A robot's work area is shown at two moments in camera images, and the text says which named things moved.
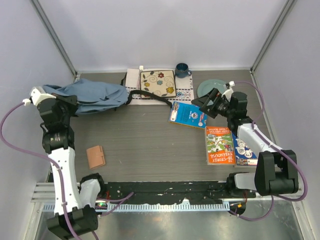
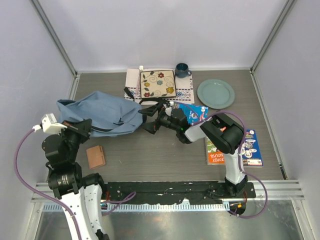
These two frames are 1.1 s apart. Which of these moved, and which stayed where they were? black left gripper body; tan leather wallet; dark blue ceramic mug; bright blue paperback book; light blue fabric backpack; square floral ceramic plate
Moved: light blue fabric backpack; black left gripper body
Stayed: dark blue ceramic mug; square floral ceramic plate; tan leather wallet; bright blue paperback book
